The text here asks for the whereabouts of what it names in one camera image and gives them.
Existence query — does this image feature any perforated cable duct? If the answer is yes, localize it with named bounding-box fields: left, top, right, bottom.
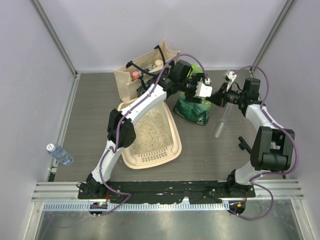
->
left=42, top=200, right=230, bottom=212

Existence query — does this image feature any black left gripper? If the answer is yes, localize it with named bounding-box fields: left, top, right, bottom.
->
left=178, top=74, right=207, bottom=104

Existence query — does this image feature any beige canvas tote bag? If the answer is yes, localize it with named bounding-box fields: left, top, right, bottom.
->
left=113, top=40, right=180, bottom=102

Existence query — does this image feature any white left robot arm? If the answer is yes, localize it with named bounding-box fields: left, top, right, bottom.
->
left=85, top=57, right=208, bottom=200

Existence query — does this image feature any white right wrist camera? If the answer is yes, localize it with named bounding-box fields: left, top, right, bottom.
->
left=223, top=70, right=237, bottom=90

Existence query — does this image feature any cream plastic litter box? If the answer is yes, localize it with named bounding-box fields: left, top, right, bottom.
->
left=122, top=102, right=182, bottom=170

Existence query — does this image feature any beige capped bottle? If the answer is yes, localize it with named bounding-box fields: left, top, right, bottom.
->
left=153, top=59, right=164, bottom=68

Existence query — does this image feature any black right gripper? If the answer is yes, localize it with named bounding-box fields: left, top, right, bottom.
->
left=206, top=82, right=246, bottom=108

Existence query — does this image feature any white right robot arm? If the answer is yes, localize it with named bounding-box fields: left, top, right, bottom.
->
left=207, top=77, right=295, bottom=198

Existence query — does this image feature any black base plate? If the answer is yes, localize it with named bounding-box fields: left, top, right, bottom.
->
left=76, top=180, right=256, bottom=205

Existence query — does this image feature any pink capped bottle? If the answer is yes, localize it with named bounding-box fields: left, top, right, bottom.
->
left=131, top=71, right=140, bottom=82

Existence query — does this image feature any green litter bag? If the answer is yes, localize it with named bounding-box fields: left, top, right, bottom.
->
left=172, top=64, right=212, bottom=126

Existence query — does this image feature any cat litter pile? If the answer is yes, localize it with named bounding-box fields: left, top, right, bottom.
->
left=128, top=110, right=173, bottom=155

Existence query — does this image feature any clear plastic scoop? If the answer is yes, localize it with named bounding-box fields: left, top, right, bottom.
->
left=214, top=103, right=233, bottom=139

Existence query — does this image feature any clear water bottle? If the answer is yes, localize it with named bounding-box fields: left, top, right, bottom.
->
left=46, top=143, right=74, bottom=166

